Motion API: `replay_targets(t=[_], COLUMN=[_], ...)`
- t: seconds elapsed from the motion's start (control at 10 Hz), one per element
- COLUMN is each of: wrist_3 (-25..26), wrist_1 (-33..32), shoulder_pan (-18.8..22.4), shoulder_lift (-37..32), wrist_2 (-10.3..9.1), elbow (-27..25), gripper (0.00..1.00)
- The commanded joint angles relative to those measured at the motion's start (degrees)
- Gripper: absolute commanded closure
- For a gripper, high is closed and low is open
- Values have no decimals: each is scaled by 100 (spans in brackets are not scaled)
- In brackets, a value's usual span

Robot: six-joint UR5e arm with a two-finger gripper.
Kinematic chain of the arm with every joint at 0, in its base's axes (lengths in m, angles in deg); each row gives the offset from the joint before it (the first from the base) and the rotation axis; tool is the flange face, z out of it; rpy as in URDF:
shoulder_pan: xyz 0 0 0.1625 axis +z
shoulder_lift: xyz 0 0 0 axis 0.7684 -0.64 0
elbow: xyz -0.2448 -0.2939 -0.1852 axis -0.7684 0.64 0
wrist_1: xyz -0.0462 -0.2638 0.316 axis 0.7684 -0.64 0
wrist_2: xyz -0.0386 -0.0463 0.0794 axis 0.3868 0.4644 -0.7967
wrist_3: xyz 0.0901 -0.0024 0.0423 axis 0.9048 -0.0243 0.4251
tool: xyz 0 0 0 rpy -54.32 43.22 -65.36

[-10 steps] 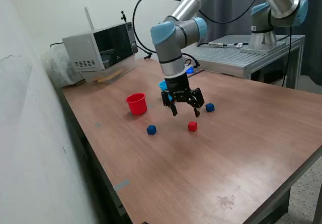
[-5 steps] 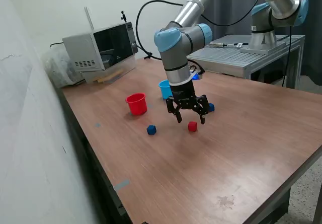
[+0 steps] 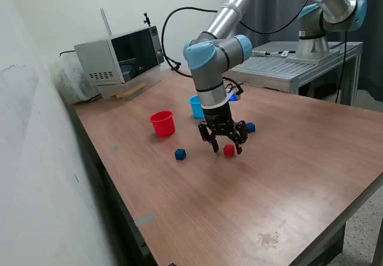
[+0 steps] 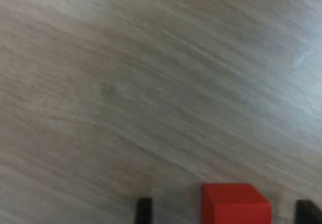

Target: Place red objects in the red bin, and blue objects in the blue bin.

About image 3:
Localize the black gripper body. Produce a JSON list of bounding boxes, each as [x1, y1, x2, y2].
[[202, 101, 240, 137]]

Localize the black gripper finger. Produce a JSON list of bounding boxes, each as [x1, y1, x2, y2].
[[230, 121, 249, 155], [197, 120, 220, 154]]

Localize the blue plastic cup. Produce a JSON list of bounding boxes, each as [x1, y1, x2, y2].
[[188, 94, 207, 120]]

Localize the red plastic cup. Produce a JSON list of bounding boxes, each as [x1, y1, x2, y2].
[[149, 110, 177, 137]]

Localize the aluminium slotted robot stand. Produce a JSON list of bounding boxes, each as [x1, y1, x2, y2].
[[223, 41, 364, 105]]

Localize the light wooden stick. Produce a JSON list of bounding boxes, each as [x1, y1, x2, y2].
[[118, 82, 147, 99]]

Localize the aluminium robot mounting plate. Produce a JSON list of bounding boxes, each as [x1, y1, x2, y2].
[[285, 49, 341, 66]]

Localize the large grey tape strip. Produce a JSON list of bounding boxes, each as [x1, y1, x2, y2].
[[134, 212, 155, 228]]

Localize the silver microwave oven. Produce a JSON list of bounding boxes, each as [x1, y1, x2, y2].
[[74, 25, 165, 85]]

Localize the thin metal rod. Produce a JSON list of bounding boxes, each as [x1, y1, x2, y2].
[[100, 8, 113, 36]]

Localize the clear plastic bag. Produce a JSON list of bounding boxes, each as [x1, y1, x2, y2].
[[49, 52, 102, 105]]

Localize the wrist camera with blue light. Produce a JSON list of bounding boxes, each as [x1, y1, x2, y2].
[[226, 87, 244, 102]]

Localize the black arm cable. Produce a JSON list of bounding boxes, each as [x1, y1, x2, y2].
[[160, 7, 312, 79]]

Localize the black hanging cable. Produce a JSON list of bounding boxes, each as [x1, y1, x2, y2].
[[335, 29, 348, 104]]

